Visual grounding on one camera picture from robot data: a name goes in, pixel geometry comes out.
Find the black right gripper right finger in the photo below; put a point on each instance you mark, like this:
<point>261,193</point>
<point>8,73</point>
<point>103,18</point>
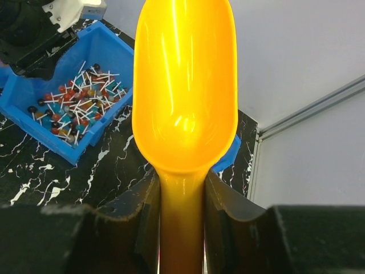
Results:
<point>242,237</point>

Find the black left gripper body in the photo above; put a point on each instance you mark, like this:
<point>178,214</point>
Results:
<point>30,43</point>

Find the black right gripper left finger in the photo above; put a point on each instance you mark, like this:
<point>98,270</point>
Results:
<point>119,237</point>

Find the blue bin with lollipops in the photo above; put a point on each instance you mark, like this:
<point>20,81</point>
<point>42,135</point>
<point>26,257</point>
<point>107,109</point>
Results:
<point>91,83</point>

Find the yellow plastic scoop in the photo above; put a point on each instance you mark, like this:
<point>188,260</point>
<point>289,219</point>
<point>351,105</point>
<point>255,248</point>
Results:
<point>185,113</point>

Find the blue bin with flower candies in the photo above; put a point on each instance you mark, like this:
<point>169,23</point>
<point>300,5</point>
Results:
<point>228,159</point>

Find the aluminium corner post right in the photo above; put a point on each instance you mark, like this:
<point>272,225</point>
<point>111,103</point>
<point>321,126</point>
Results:
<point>320,105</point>

